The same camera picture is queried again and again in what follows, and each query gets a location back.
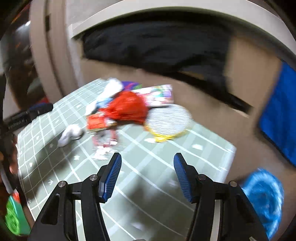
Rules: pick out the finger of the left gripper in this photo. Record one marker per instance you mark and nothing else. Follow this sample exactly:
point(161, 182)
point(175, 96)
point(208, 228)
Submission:
point(23, 118)

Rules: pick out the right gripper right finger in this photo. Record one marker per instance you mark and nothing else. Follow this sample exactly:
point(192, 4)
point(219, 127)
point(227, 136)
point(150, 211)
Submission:
point(238, 219)

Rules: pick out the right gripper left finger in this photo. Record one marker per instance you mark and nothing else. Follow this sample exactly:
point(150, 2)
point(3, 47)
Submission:
point(57, 219)

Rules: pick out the red snack wrapper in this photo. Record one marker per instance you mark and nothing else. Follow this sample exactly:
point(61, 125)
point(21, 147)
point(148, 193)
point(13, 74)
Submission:
point(99, 121)

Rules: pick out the clear plastic wrapper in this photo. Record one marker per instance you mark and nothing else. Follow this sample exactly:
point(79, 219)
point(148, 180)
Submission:
point(105, 143)

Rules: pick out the white tissue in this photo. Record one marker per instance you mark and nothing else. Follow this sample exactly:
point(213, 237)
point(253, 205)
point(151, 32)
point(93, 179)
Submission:
point(112, 88)

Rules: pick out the red plastic bag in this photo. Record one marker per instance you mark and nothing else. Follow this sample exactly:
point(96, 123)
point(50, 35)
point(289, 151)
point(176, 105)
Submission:
point(127, 106)

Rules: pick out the yellow silver scouring pad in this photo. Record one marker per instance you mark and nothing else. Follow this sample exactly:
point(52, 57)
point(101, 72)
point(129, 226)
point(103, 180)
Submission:
point(167, 123)

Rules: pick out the colourful tissue packet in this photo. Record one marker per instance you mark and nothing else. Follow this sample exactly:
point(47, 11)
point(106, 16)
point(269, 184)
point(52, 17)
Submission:
point(156, 96)

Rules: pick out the grey kitchen countertop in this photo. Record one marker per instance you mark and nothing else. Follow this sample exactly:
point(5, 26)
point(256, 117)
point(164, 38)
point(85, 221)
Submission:
point(245, 17)

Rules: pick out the green grid table mat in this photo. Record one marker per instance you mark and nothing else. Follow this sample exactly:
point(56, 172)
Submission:
point(147, 202)

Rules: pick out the blue hanging towel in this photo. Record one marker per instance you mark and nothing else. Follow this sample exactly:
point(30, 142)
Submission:
point(277, 122)

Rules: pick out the black hanging cloth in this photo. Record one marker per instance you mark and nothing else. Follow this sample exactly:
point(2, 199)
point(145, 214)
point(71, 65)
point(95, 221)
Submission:
point(195, 54)

